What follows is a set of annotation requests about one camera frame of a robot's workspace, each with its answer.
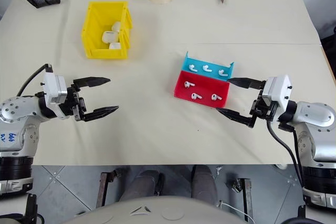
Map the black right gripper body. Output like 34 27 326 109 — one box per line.
249 87 279 128

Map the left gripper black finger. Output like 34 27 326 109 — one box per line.
78 105 121 123
71 76 111 90

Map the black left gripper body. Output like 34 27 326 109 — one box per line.
59 81 88 122

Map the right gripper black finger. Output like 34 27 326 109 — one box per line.
226 77 266 90
216 107 257 130

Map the yellow plastic bin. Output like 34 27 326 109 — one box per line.
80 1 133 60

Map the red plastic tray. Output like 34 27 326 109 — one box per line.
172 70 232 109

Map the cream table cover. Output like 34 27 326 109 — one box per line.
0 0 329 167

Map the blue plastic tray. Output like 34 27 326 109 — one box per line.
181 51 235 82

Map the dark grey rounded shape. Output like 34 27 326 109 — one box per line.
122 169 165 201
191 164 219 207

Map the dark metal table leg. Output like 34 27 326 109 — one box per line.
95 169 126 209
230 177 252 222

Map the dark background object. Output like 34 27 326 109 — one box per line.
320 21 336 61

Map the grey robot torso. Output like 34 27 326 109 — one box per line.
60 194 253 224

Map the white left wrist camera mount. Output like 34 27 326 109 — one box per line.
41 72 69 104

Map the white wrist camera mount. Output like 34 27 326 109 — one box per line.
261 74 293 110
41 72 69 104

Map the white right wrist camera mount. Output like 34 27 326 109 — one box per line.
261 74 293 110

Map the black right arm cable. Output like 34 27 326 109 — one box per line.
266 120 306 191

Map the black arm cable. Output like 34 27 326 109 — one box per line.
16 63 54 98
266 120 306 191

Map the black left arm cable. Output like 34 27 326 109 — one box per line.
16 63 54 98

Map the thin white cable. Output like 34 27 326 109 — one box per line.
218 199 253 224

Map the black bracket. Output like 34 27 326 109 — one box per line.
24 193 45 224

